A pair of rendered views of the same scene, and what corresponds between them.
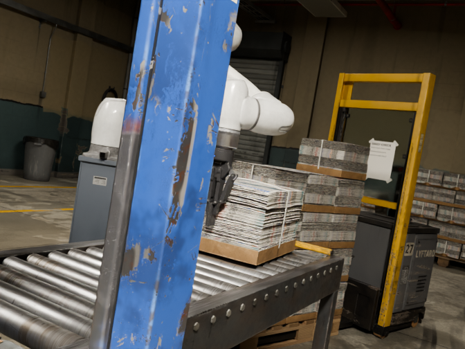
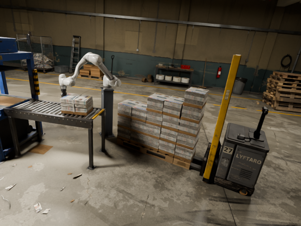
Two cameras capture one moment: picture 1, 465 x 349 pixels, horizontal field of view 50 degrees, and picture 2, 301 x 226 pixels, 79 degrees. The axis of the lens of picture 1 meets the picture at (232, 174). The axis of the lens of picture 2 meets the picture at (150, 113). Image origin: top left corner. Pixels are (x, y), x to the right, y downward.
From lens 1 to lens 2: 341 cm
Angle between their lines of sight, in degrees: 67
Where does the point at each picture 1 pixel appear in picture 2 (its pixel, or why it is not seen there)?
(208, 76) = not seen: outside the picture
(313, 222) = (169, 119)
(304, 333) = (168, 159)
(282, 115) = (66, 82)
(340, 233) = (185, 128)
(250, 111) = (61, 81)
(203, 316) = (26, 112)
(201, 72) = not seen: outside the picture
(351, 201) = (191, 116)
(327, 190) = (175, 108)
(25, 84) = not seen: hidden behind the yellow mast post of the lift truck
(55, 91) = (253, 58)
